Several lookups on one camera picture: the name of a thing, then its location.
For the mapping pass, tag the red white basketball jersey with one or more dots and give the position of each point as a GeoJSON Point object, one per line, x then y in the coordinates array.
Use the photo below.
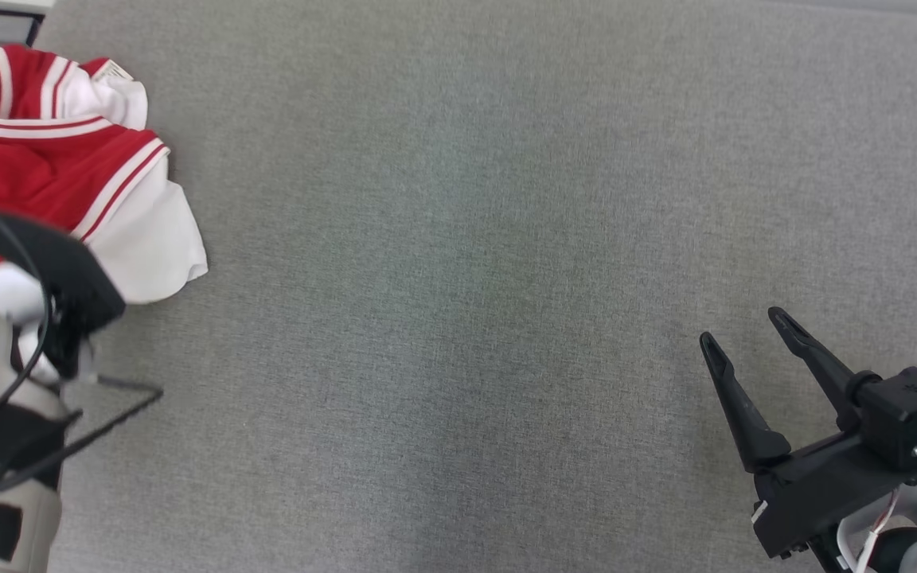
{"type": "Point", "coordinates": [44, 159]}

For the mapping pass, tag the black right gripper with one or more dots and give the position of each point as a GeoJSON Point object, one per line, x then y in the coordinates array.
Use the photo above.
{"type": "Point", "coordinates": [817, 493]}

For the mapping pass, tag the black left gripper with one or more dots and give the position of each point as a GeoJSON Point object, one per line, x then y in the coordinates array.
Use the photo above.
{"type": "Point", "coordinates": [68, 278]}

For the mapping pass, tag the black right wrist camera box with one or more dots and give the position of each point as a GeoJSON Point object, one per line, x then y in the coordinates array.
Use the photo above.
{"type": "Point", "coordinates": [904, 414]}

